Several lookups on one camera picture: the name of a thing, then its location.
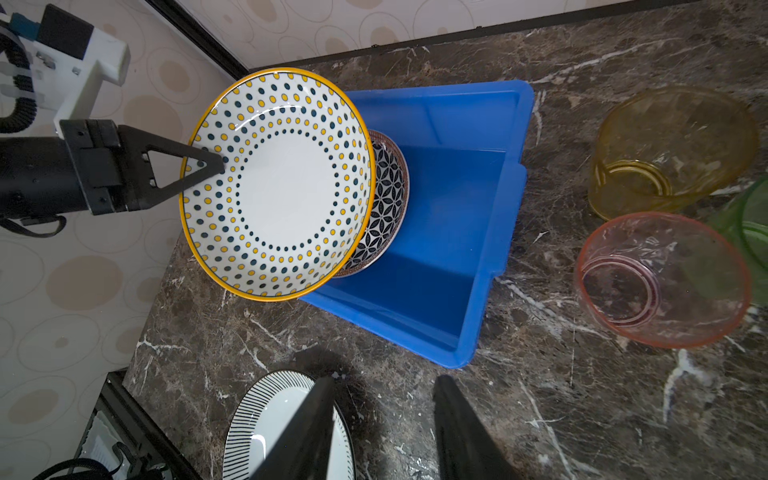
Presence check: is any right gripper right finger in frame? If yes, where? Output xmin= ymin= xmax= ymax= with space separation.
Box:
xmin=433 ymin=375 xmax=519 ymax=480

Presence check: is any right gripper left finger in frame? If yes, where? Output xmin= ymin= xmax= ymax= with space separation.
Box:
xmin=250 ymin=377 xmax=334 ymax=480

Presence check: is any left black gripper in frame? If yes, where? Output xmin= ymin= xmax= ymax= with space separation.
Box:
xmin=1 ymin=120 xmax=224 ymax=219

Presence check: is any dotted yellow rim plate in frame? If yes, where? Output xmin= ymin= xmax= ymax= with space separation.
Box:
xmin=179 ymin=68 xmax=376 ymax=302

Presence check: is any flower pattern orange rim plate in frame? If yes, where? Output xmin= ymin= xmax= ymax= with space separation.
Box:
xmin=336 ymin=130 xmax=410 ymax=278

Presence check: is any blue plastic bin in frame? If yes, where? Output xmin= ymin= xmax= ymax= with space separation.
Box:
xmin=306 ymin=80 xmax=534 ymax=369

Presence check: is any black striped rim white plate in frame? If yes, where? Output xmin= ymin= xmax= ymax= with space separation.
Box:
xmin=222 ymin=369 xmax=356 ymax=479

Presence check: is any pink translucent cup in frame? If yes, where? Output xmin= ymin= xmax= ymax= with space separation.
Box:
xmin=574 ymin=211 xmax=752 ymax=349

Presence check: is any green translucent cup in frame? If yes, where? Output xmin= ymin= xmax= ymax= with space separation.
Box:
xmin=707 ymin=176 xmax=767 ymax=307

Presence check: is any yellow translucent cup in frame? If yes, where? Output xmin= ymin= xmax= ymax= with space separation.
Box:
xmin=588 ymin=85 xmax=759 ymax=220

